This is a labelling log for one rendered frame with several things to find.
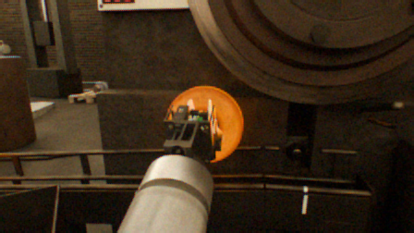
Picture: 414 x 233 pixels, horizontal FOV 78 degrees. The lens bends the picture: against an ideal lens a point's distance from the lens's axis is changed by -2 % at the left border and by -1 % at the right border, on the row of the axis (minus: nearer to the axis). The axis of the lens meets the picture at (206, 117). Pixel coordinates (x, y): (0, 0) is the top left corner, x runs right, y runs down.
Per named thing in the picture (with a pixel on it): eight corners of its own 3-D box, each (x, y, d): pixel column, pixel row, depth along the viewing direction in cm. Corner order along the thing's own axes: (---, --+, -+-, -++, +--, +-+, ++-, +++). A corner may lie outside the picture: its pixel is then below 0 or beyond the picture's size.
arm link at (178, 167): (211, 232, 33) (139, 225, 34) (215, 202, 37) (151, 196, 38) (207, 180, 28) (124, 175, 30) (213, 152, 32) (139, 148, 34)
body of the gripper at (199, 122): (217, 103, 42) (206, 149, 32) (219, 145, 46) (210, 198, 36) (171, 102, 43) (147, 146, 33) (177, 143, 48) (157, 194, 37)
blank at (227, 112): (164, 91, 55) (159, 93, 52) (237, 81, 52) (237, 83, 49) (176, 159, 58) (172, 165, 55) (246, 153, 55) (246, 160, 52)
